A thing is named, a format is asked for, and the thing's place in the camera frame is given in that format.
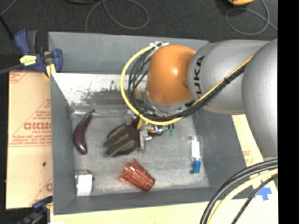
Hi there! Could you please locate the red ribbed plastic cup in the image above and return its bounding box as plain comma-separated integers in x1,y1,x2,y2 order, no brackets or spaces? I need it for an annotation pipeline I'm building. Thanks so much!
119,158,156,192

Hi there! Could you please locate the white box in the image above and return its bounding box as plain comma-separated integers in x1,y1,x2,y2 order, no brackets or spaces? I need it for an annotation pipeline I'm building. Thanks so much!
74,169,94,196

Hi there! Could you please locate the clear spray bottle blue cap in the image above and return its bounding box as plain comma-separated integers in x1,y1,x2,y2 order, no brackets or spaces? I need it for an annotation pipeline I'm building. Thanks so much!
189,135,203,174

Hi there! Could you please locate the purple toy eggplant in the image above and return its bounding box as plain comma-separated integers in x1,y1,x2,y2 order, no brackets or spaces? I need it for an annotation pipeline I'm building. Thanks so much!
73,109,95,155

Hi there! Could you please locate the grey metal bin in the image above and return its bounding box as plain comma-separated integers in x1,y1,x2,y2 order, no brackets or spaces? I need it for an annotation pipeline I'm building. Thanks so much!
48,31,249,215

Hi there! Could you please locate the brown glove with olive stripes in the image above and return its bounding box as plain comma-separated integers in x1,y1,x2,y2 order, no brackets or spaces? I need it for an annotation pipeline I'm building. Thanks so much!
103,119,143,158

